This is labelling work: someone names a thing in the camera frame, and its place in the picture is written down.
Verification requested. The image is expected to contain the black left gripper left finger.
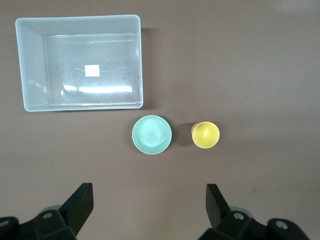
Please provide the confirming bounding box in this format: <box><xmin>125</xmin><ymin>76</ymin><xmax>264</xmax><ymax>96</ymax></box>
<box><xmin>34</xmin><ymin>182</ymin><xmax>94</xmax><ymax>240</ymax></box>

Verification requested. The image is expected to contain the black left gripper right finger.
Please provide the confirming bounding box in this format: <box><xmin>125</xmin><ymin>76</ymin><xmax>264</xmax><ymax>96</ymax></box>
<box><xmin>199</xmin><ymin>183</ymin><xmax>255</xmax><ymax>240</ymax></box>

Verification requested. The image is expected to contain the yellow plastic cup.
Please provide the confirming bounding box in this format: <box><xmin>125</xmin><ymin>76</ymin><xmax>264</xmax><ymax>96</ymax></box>
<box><xmin>191</xmin><ymin>121</ymin><xmax>221</xmax><ymax>150</ymax></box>

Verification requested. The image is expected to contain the mint green bowl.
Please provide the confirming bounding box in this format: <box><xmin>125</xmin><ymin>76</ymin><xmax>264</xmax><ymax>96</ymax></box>
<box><xmin>131</xmin><ymin>114</ymin><xmax>173</xmax><ymax>155</ymax></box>

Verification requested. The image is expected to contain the clear plastic storage box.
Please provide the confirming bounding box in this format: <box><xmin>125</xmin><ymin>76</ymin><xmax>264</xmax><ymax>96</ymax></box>
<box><xmin>14</xmin><ymin>14</ymin><xmax>145</xmax><ymax>113</ymax></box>

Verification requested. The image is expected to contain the white square label sticker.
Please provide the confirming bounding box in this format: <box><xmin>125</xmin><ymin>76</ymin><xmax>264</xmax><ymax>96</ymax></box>
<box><xmin>84</xmin><ymin>64</ymin><xmax>100</xmax><ymax>77</ymax></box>

